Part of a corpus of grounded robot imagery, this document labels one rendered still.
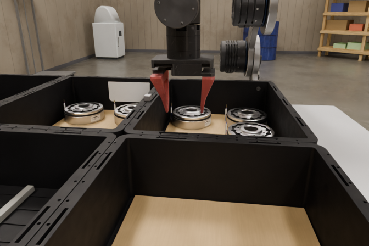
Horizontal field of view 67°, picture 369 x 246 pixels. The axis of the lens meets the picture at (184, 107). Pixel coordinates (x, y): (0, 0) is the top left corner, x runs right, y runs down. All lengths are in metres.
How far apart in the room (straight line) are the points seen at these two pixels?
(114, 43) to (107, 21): 0.55
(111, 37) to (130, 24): 1.67
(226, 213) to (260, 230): 0.05
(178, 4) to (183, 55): 0.10
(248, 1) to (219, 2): 7.60
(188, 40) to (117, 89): 0.44
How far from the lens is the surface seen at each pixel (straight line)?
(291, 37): 9.00
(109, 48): 7.51
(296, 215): 0.46
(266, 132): 0.63
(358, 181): 0.86
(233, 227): 0.42
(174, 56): 0.46
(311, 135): 0.47
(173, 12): 0.38
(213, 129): 0.70
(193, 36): 0.46
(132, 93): 0.83
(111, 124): 0.76
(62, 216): 0.29
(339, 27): 8.61
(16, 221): 0.49
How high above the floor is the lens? 1.10
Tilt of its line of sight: 18 degrees down
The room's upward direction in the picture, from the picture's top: straight up
